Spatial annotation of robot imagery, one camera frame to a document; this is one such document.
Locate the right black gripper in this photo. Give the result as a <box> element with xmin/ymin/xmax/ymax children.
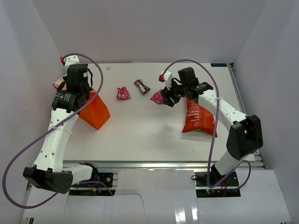
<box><xmin>161</xmin><ymin>78</ymin><xmax>188</xmax><ymax>107</ymax></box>

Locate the red chips bag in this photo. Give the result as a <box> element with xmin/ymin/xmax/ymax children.
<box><xmin>182</xmin><ymin>98</ymin><xmax>215</xmax><ymax>136</ymax></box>

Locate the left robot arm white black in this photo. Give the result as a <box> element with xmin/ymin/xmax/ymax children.
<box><xmin>23</xmin><ymin>64</ymin><xmax>99</xmax><ymax>194</ymax></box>

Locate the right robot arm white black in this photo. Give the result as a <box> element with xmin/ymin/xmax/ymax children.
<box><xmin>159</xmin><ymin>67</ymin><xmax>263</xmax><ymax>188</ymax></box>

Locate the orange paper bag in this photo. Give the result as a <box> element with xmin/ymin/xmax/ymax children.
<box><xmin>79</xmin><ymin>89</ymin><xmax>111</xmax><ymax>130</ymax></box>

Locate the pink snack packet right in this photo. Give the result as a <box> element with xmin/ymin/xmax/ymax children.
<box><xmin>150</xmin><ymin>90</ymin><xmax>164</xmax><ymax>105</ymax></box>

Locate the pink snack packet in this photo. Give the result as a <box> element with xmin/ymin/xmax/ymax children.
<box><xmin>116</xmin><ymin>86</ymin><xmax>131</xmax><ymax>100</ymax></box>
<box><xmin>150</xmin><ymin>90</ymin><xmax>164</xmax><ymax>105</ymax></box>

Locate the brown chocolate wrapper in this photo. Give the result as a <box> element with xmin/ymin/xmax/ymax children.
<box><xmin>134</xmin><ymin>79</ymin><xmax>150</xmax><ymax>94</ymax></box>

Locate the pink snack packet left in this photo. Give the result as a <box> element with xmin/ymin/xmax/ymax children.
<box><xmin>116</xmin><ymin>86</ymin><xmax>131</xmax><ymax>100</ymax></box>

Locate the blue table label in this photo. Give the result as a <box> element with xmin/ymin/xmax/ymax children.
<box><xmin>211</xmin><ymin>63</ymin><xmax>227</xmax><ymax>67</ymax></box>

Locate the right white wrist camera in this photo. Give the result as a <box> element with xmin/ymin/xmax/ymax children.
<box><xmin>158</xmin><ymin>70</ymin><xmax>173</xmax><ymax>90</ymax></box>

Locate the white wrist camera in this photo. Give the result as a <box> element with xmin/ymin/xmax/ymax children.
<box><xmin>60</xmin><ymin>55</ymin><xmax>80</xmax><ymax>70</ymax></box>
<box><xmin>158</xmin><ymin>70</ymin><xmax>173</xmax><ymax>90</ymax></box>

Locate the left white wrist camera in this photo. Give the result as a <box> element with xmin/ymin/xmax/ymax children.
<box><xmin>60</xmin><ymin>55</ymin><xmax>80</xmax><ymax>70</ymax></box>

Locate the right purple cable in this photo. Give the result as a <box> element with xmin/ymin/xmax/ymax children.
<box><xmin>161</xmin><ymin>59</ymin><xmax>252</xmax><ymax>189</ymax></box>

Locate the purple cable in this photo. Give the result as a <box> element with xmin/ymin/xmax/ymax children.
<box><xmin>2</xmin><ymin>53</ymin><xmax>104</xmax><ymax>209</ymax></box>
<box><xmin>161</xmin><ymin>59</ymin><xmax>252</xmax><ymax>189</ymax></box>

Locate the aluminium front rail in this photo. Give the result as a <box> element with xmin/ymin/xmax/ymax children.
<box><xmin>63</xmin><ymin>160</ymin><xmax>215</xmax><ymax>169</ymax></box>

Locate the aluminium rail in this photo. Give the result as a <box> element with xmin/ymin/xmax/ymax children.
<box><xmin>228</xmin><ymin>63</ymin><xmax>267</xmax><ymax>169</ymax></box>
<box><xmin>63</xmin><ymin>160</ymin><xmax>215</xmax><ymax>169</ymax></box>

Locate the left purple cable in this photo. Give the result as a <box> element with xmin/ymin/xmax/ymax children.
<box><xmin>2</xmin><ymin>53</ymin><xmax>104</xmax><ymax>209</ymax></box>

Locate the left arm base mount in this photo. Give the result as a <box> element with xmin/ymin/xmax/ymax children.
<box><xmin>69</xmin><ymin>173</ymin><xmax>115</xmax><ymax>196</ymax></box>

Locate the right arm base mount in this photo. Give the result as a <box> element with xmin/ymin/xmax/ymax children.
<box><xmin>191</xmin><ymin>171</ymin><xmax>241</xmax><ymax>198</ymax></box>

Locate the aluminium right side rail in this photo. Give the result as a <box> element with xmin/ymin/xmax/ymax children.
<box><xmin>228</xmin><ymin>63</ymin><xmax>267</xmax><ymax>169</ymax></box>

